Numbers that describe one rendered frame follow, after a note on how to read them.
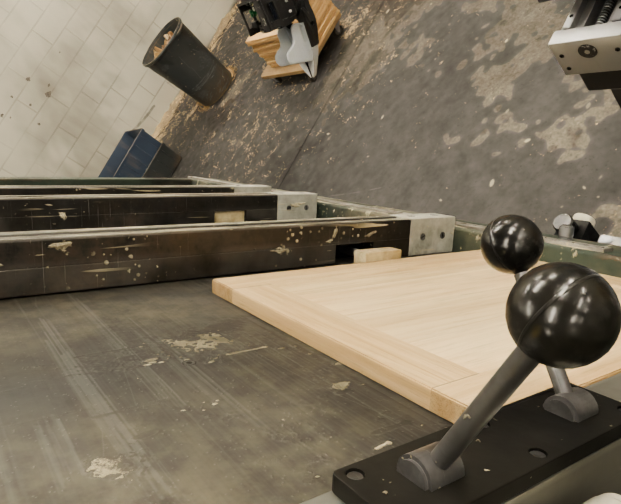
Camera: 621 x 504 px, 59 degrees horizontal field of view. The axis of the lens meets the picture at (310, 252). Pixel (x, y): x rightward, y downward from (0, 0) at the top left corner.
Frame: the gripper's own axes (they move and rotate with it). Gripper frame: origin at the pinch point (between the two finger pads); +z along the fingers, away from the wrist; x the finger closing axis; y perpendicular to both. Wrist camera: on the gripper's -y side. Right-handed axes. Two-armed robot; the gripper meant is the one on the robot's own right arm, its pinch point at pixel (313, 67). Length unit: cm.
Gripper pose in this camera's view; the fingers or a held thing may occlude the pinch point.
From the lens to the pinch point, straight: 98.7
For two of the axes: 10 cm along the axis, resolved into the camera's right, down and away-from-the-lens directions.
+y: -7.2, 5.5, -4.1
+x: 5.8, 1.7, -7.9
